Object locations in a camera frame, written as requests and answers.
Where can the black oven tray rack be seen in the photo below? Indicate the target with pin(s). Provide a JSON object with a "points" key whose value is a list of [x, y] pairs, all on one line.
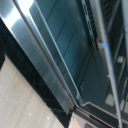
{"points": [[106, 50]]}

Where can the black oven door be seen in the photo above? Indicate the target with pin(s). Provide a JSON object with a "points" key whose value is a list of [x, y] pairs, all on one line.
{"points": [[23, 70]]}

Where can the black dish rack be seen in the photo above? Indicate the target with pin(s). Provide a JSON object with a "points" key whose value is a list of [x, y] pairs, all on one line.
{"points": [[100, 100]]}

